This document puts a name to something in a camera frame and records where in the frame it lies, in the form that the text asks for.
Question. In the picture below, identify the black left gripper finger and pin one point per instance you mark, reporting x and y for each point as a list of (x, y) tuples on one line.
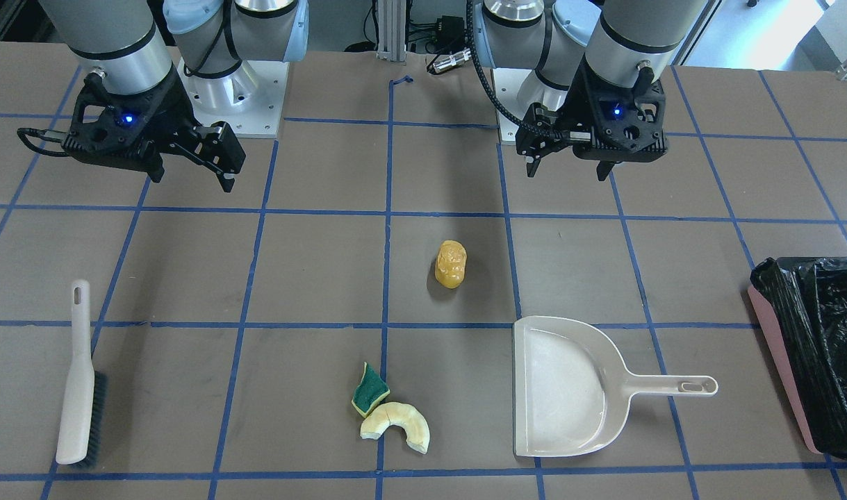
[(533, 161), (604, 168)]

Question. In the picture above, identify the beige plastic dustpan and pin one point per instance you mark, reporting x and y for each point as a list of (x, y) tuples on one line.
[(572, 389)]

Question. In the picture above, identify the yellow potato-shaped toy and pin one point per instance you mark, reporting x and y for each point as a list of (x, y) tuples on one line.
[(450, 264)]

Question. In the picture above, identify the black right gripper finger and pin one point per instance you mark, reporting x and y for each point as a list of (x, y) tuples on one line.
[(214, 147), (155, 170)]

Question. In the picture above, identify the aluminium frame post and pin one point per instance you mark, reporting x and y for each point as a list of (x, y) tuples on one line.
[(391, 26)]

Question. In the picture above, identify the black power adapter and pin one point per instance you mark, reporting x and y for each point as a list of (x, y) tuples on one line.
[(446, 30)]

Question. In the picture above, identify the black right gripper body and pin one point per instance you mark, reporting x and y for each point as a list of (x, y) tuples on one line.
[(165, 104)]

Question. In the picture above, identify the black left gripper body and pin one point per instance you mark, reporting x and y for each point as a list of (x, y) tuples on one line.
[(573, 103)]

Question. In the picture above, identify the silver cable connector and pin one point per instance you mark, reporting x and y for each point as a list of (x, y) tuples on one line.
[(443, 63)]

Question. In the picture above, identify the pink bin with black liner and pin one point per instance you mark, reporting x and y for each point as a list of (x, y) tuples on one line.
[(801, 305)]

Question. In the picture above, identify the green yellow sponge piece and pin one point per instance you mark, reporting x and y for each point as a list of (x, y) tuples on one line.
[(369, 392)]

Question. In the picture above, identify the white hand brush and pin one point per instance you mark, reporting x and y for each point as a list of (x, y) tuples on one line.
[(79, 433)]

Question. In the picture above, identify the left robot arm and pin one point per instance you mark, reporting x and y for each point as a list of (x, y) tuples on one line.
[(528, 52)]

